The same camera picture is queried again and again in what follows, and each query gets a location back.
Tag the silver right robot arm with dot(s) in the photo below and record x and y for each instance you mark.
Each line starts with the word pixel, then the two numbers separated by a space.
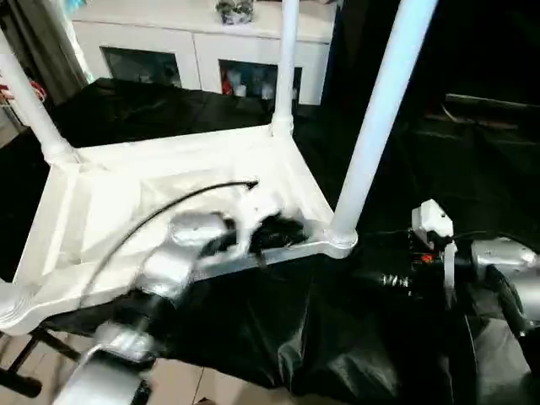
pixel 506 266

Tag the black folding stand frame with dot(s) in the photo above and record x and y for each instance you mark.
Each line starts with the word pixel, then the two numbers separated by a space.
pixel 46 341

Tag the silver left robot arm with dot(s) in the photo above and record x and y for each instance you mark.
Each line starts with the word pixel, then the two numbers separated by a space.
pixel 169 261

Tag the red and white bundle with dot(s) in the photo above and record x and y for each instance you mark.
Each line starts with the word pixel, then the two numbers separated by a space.
pixel 38 89

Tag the dark glittery ornament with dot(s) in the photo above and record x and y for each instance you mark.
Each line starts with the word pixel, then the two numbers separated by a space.
pixel 234 10

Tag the white sideboard cabinet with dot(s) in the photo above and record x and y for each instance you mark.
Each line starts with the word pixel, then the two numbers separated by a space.
pixel 169 38

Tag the white plastic table leg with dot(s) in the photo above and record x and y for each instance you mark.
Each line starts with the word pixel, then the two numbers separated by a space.
pixel 379 105
pixel 12 304
pixel 34 109
pixel 287 63

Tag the white plastic table top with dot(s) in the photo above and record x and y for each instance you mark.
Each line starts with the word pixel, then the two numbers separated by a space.
pixel 147 177

